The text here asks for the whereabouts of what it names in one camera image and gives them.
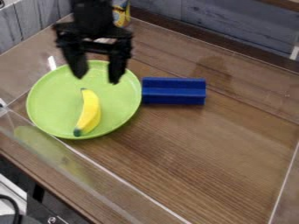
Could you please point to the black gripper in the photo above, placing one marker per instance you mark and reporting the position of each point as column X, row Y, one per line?
column 86, row 37

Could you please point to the yellow toy banana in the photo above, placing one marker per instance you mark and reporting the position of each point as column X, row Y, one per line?
column 89, row 114

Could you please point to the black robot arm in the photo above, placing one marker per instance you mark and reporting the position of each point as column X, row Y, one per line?
column 92, row 10

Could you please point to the green plate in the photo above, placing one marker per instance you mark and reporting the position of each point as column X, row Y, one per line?
column 53, row 102

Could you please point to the yellow labelled tin can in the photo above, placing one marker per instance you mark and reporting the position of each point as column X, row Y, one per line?
column 121, row 15

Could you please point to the blue rectangular block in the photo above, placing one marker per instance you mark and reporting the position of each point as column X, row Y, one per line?
column 163, row 90

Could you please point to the clear acrylic front barrier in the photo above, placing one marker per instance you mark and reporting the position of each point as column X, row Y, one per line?
column 84, row 184

